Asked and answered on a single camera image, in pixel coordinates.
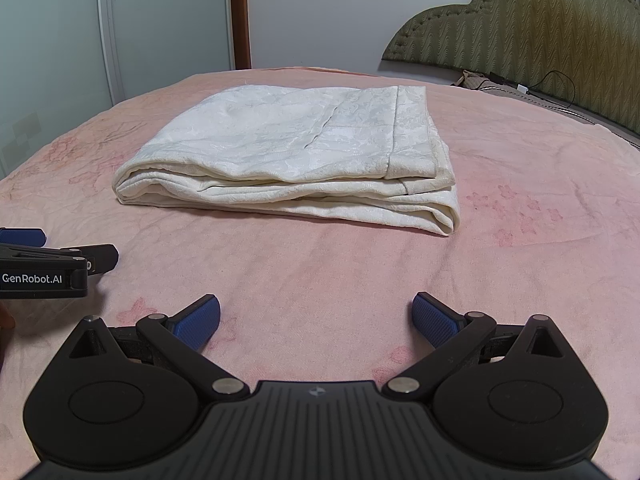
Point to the olive padded headboard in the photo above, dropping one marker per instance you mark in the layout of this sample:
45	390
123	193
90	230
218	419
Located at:
530	25

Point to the brown wooden door frame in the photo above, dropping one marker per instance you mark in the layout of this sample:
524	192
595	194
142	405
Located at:
241	15

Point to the white pants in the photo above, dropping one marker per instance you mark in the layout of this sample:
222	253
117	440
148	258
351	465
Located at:
280	150

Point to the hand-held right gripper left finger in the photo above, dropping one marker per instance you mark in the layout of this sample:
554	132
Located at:
197	320

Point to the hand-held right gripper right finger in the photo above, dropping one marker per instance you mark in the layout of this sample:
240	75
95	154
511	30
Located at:
435	317

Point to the pink floral blanket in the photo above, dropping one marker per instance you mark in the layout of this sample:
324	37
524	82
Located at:
300	270

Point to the person's left hand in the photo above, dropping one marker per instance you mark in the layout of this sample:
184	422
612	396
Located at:
6	320

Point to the white wardrobe with flower stickers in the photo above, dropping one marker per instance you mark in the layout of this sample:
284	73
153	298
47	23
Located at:
150	35

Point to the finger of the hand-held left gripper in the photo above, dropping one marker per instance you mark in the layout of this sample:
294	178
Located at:
22	237
100	257

